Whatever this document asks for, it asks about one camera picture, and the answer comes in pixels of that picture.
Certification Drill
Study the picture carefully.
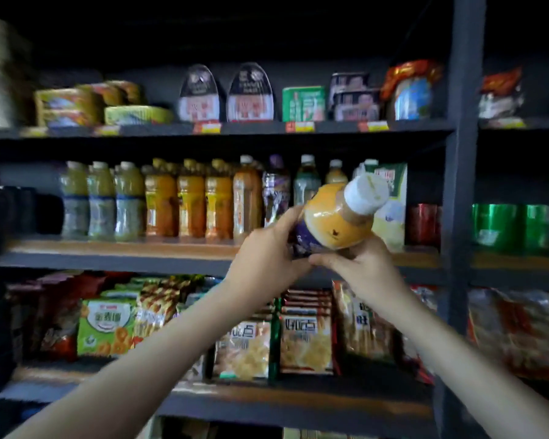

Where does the row of dark bottles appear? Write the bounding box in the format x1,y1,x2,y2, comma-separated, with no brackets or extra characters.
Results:
0,186,64,239

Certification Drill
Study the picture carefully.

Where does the orange juice bottle yellow cap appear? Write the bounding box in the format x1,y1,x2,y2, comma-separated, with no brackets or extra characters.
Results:
142,158,179,238
204,158,235,241
177,158,207,239

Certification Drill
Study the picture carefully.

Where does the amber tea bottle white cap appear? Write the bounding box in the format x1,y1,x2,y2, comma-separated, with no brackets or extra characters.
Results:
232,154,264,243

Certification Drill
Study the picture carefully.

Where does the person's right hand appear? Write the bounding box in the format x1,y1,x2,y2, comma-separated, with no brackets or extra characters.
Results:
308,235,413,318

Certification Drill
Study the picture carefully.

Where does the green and white drink carton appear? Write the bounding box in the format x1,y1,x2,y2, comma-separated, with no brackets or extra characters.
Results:
352,158,409,253

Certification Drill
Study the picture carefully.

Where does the pile of clear red packets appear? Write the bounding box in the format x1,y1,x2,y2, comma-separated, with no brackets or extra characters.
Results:
466,288,549,384

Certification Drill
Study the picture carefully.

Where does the orange drink bottle white cap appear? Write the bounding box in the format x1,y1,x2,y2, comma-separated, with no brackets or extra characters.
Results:
293,173,391,259

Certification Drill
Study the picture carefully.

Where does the row of red-edged cracker packets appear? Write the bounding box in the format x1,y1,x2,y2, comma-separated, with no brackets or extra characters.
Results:
278,289,338,376

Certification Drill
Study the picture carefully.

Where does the red clear snack packet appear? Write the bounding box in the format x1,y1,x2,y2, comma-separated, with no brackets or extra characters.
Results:
400,284,440,384

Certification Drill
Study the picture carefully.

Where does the green snack bag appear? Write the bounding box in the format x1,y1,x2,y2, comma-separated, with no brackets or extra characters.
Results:
76,299,139,358

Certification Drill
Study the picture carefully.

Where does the flat yellow green tin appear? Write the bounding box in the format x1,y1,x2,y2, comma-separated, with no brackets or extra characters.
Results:
104,105,175,126

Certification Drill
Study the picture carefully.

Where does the red and white snack packet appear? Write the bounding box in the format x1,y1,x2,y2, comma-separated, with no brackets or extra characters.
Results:
478,67,525,120

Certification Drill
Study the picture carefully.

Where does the yellow oval tin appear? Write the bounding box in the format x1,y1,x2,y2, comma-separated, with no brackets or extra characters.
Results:
75,82,125,107
107,80,142,105

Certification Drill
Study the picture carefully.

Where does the person's left forearm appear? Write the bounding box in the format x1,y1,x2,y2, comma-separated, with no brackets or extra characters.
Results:
4,281,259,439

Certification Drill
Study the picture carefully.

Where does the red and blue snack bag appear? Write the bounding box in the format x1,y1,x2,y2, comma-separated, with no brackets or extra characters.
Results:
380,59,443,122

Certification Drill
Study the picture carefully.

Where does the large yellow food tin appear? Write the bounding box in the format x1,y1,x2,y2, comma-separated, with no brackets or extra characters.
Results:
34,88,104,128

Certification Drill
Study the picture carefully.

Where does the dark metal shelf unit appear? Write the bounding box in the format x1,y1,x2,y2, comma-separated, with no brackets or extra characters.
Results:
0,0,549,439

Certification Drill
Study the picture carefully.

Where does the dark rectangular food tin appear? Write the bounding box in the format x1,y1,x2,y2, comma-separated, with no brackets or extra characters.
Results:
332,90,382,122
328,72,371,94

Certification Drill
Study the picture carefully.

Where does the green food box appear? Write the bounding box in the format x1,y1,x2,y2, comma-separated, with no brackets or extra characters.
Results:
282,86,327,123

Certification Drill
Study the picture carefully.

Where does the person's right forearm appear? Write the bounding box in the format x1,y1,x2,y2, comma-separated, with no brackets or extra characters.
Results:
384,290,549,439

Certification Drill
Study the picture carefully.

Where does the pale green drink bottle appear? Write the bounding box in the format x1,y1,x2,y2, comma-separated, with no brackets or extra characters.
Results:
114,161,146,242
87,161,117,241
59,161,90,238

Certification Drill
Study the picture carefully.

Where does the green drink can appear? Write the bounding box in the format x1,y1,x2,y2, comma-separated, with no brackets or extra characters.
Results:
523,204,549,250
472,204,521,251

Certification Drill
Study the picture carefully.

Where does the person's left hand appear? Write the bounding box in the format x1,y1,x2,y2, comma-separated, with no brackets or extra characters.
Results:
223,205,314,312

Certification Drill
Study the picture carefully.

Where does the small orange drink bottle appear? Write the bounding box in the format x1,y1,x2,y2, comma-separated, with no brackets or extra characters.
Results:
325,159,349,185

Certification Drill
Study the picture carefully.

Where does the cracker packet green edge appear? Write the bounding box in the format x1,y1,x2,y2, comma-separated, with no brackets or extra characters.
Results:
212,311,275,381

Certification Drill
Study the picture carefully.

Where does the pile of red snack packets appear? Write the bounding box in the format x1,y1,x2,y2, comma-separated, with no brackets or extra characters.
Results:
5,271,133,362

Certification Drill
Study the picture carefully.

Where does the purple drink bottle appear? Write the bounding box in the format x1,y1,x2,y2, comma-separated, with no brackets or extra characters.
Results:
262,154,292,227

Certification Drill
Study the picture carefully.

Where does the red drink can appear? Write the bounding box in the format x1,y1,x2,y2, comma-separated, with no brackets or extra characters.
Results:
407,204,443,247

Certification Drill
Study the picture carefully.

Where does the green tea bottle white cap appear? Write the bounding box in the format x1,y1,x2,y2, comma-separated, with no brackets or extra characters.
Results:
293,154,322,207

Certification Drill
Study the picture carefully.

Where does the brown clear biscuit packet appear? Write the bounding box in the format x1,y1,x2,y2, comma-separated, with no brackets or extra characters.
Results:
332,280,396,362

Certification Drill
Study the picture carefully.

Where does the row of striped snack packets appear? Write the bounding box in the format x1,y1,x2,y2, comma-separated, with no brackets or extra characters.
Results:
102,275,222,348

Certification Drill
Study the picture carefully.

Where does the black dome-shaped meat package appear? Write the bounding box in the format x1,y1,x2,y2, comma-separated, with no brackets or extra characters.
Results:
226,62,275,123
177,64,221,123

